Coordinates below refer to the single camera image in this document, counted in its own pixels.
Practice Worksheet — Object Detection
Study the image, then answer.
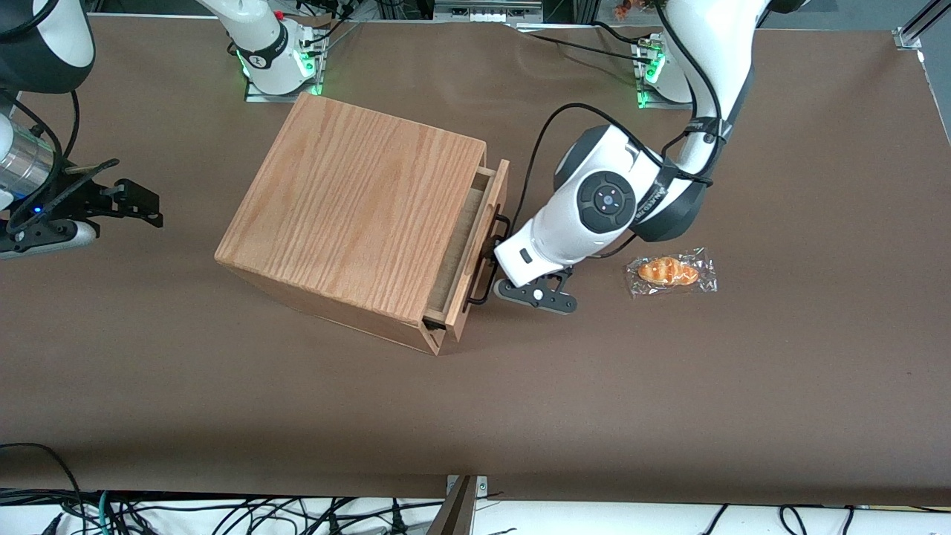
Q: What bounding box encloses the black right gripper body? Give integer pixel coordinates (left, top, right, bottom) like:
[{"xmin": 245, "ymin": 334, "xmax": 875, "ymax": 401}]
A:
[{"xmin": 45, "ymin": 158, "xmax": 121, "ymax": 224}]

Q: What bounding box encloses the wooden drawer with black handle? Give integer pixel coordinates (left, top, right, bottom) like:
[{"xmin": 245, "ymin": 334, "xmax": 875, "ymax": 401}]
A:
[{"xmin": 423, "ymin": 158, "xmax": 513, "ymax": 344}]

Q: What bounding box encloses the wooden drawer cabinet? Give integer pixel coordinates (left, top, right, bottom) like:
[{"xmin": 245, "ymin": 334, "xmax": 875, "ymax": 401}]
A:
[{"xmin": 214, "ymin": 91, "xmax": 488, "ymax": 356}]

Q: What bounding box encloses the bread roll in clear wrapper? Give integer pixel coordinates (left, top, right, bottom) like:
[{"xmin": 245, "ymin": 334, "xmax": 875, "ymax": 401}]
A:
[{"xmin": 624, "ymin": 247, "xmax": 719, "ymax": 299}]

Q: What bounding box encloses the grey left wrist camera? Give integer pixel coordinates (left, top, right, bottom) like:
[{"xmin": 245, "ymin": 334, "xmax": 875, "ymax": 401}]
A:
[{"xmin": 495, "ymin": 269, "xmax": 579, "ymax": 315}]

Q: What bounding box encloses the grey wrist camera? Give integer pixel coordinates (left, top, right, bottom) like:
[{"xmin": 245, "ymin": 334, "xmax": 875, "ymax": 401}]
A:
[
  {"xmin": 0, "ymin": 219, "xmax": 99, "ymax": 260},
  {"xmin": 495, "ymin": 269, "xmax": 579, "ymax": 315}
]

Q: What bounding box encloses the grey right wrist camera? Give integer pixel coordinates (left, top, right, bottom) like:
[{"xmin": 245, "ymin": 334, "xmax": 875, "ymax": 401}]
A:
[{"xmin": 0, "ymin": 219, "xmax": 99, "ymax": 260}]

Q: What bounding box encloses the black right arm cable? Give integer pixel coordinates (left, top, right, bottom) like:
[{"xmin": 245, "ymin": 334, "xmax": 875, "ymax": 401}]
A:
[{"xmin": 0, "ymin": 89, "xmax": 82, "ymax": 224}]

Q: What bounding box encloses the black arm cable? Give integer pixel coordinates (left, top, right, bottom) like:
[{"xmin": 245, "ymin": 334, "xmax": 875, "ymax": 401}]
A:
[
  {"xmin": 518, "ymin": 103, "xmax": 673, "ymax": 227},
  {"xmin": 0, "ymin": 89, "xmax": 82, "ymax": 224}
]

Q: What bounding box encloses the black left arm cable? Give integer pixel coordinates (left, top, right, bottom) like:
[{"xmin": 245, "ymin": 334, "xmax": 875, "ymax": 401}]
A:
[{"xmin": 518, "ymin": 103, "xmax": 673, "ymax": 227}]

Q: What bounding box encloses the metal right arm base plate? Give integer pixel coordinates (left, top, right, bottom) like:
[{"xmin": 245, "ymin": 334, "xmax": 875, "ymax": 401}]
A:
[{"xmin": 244, "ymin": 19, "xmax": 326, "ymax": 103}]

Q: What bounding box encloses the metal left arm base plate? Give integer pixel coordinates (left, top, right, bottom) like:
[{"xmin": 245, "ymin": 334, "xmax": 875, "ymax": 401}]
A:
[{"xmin": 634, "ymin": 33, "xmax": 718, "ymax": 111}]

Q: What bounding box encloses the black cable to base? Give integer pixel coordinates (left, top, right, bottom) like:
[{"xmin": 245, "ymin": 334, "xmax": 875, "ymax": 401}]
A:
[{"xmin": 513, "ymin": 21, "xmax": 649, "ymax": 64}]

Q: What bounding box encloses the black looped cable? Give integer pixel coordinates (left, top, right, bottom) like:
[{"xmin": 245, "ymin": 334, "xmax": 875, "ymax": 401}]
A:
[{"xmin": 0, "ymin": 443, "xmax": 88, "ymax": 535}]

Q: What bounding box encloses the metal table bracket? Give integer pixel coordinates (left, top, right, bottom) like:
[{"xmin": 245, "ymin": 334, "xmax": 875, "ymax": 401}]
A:
[{"xmin": 426, "ymin": 474, "xmax": 489, "ymax": 535}]

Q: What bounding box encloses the black tangled cable bundle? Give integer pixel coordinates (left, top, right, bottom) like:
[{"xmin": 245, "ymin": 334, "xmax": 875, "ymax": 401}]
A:
[{"xmin": 111, "ymin": 494, "xmax": 447, "ymax": 535}]

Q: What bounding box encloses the aluminium frame profile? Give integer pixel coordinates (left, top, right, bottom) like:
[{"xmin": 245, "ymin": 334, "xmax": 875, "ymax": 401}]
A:
[{"xmin": 894, "ymin": 0, "xmax": 951, "ymax": 51}]

